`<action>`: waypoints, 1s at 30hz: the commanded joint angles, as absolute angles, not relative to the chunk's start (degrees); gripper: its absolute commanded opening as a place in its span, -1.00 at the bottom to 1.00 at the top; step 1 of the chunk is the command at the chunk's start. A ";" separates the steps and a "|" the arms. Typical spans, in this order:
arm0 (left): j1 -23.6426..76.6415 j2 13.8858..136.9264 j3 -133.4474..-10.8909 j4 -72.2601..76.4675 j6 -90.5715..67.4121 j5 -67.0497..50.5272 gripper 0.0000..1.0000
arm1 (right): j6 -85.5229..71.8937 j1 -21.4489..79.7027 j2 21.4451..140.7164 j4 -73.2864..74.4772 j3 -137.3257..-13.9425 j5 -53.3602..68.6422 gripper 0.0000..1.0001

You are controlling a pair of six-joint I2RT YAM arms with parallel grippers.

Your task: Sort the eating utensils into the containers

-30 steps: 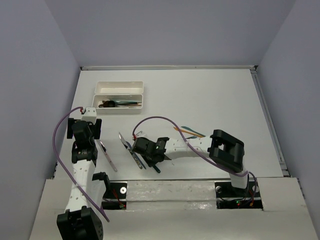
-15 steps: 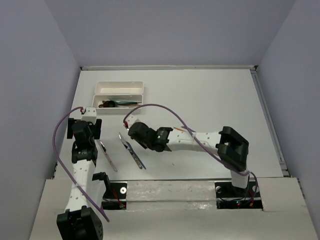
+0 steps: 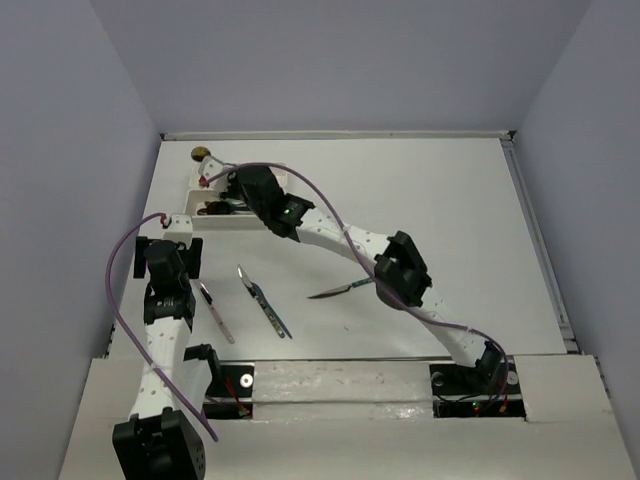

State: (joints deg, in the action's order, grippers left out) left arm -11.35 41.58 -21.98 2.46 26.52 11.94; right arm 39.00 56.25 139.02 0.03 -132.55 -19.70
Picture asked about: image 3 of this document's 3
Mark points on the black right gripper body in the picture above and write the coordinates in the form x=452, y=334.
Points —
x=234, y=190

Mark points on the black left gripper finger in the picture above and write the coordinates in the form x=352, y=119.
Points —
x=139, y=262
x=194, y=257

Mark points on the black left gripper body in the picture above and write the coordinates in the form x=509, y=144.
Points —
x=182, y=253

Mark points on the knife with pink handle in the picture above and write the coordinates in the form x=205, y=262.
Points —
x=214, y=312

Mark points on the black spoon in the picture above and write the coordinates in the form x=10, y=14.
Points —
x=223, y=208

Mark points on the copper spoon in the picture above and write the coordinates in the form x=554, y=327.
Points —
x=199, y=153

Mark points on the knife with green handle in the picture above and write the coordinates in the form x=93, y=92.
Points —
x=341, y=289

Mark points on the dark blue plastic knife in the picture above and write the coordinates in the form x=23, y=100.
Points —
x=275, y=310

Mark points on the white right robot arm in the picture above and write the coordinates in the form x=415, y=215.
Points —
x=291, y=206

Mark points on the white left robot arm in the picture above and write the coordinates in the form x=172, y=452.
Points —
x=160, y=439

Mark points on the white rear utensil tray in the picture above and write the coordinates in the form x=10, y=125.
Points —
x=281, y=176

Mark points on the white utensil tray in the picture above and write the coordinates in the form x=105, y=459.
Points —
x=196, y=202
x=281, y=176

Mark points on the white front utensil tray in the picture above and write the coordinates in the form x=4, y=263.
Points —
x=196, y=202

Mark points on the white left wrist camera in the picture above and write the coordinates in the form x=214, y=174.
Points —
x=177, y=228

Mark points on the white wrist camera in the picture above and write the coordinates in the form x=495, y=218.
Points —
x=213, y=173
x=177, y=228

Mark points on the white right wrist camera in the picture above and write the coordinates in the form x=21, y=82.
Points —
x=213, y=173

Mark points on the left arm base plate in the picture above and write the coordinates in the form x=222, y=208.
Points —
x=230, y=394

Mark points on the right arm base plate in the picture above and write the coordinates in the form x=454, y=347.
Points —
x=456, y=393

